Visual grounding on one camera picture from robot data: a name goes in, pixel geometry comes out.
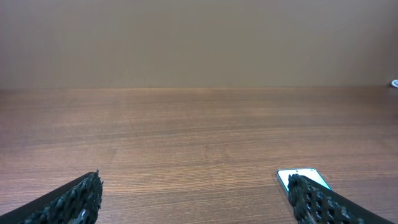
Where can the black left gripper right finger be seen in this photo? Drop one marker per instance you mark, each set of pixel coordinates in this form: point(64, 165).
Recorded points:
point(314, 203)

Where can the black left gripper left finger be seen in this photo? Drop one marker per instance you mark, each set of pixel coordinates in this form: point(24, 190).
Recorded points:
point(78, 201)

